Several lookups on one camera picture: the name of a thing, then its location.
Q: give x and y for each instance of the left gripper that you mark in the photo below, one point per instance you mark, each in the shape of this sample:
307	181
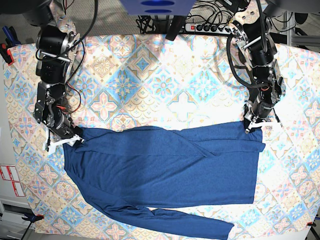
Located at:
256	112

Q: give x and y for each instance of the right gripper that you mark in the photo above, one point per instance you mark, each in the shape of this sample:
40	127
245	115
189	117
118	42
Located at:
62	128

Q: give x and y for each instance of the blue long-sleeve T-shirt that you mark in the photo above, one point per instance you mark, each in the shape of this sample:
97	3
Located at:
142	176

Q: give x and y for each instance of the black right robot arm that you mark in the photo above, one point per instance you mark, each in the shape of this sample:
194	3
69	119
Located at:
56	51

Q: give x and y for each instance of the patterned tile tablecloth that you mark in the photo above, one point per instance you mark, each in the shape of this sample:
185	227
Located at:
126	81

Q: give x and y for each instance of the red and white labels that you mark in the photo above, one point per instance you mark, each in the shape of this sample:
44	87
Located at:
10	184

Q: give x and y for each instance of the white power strip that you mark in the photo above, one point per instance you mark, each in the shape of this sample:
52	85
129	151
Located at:
207	28

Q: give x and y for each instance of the black clamp lower left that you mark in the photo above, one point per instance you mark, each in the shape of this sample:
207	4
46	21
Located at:
32	218

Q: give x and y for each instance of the black and red clamp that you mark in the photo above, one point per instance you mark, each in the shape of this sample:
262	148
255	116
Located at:
6	54

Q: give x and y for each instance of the black clamp lower right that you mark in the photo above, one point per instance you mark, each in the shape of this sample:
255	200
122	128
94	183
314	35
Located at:
311	224

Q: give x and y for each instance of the white camera bracket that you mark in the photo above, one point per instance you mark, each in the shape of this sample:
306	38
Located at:
272	124
51	147

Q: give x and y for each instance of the black camera pole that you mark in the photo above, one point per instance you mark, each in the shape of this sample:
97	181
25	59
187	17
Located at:
177	23

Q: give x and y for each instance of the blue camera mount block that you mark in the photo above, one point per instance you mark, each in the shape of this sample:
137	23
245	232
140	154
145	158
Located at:
158	7

